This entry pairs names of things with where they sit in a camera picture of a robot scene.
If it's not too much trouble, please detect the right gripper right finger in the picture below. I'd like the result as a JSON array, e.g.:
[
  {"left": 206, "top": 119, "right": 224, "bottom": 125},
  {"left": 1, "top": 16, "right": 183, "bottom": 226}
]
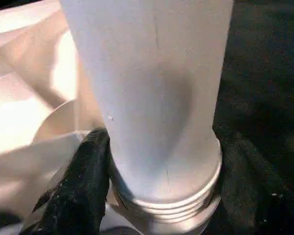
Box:
[{"left": 210, "top": 139, "right": 294, "bottom": 235}]

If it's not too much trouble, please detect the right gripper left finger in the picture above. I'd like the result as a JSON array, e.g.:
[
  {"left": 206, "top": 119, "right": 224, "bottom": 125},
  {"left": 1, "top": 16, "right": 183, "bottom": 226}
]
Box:
[{"left": 21, "top": 128, "right": 111, "bottom": 235}]

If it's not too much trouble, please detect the white plastic table top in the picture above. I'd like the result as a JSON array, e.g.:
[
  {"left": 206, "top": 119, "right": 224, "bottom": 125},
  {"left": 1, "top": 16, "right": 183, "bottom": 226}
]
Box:
[{"left": 0, "top": 0, "right": 138, "bottom": 235}]

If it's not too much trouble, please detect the white plastic table leg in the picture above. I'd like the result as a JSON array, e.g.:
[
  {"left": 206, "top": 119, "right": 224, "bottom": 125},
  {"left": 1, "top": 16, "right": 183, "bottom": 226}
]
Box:
[{"left": 59, "top": 0, "right": 234, "bottom": 235}]

